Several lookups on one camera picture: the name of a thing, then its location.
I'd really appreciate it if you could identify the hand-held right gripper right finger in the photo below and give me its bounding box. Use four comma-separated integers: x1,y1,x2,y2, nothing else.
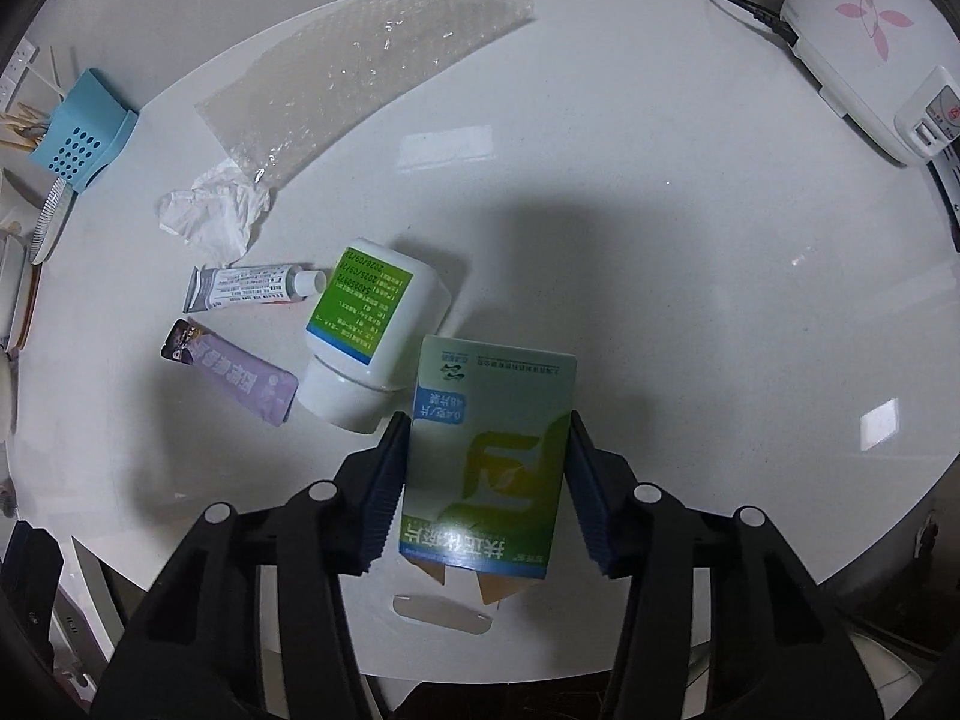
568,411,882,720

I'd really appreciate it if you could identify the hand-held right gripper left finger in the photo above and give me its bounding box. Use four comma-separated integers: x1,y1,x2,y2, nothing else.
90,411,412,720

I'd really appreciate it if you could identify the purple sachet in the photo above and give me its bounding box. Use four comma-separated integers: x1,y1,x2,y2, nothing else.
160,319,299,427

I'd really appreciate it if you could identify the white bottle green label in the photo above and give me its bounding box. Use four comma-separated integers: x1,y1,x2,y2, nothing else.
298,238,451,434

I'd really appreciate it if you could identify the black power cable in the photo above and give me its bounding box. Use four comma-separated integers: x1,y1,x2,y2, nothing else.
709,0,800,46

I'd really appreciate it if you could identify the white tissue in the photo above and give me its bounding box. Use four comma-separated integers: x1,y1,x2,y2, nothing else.
156,163,272,265

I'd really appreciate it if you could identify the bundle of wooden chopsticks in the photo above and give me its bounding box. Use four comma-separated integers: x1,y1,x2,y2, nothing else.
0,101,53,155

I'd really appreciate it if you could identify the blue plastic utensil holder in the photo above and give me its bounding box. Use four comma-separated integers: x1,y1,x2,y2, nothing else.
30,69,140,188

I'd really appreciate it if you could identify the black metal rack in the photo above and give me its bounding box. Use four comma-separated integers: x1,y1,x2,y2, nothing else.
928,148,960,256

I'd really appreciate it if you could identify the white ointment tube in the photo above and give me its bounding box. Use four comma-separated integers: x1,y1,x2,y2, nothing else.
184,264,329,314

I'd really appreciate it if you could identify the green medicine box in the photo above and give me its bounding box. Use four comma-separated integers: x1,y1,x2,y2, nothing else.
392,334,578,635

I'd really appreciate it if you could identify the clear bubble wrap sheet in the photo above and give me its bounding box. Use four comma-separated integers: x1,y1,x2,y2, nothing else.
195,0,535,188

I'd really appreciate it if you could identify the white flowered rice cooker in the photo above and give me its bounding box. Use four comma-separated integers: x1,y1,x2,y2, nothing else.
778,0,960,166

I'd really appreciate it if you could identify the blue patterned plate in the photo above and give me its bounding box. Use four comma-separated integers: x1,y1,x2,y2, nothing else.
30,176,72,265

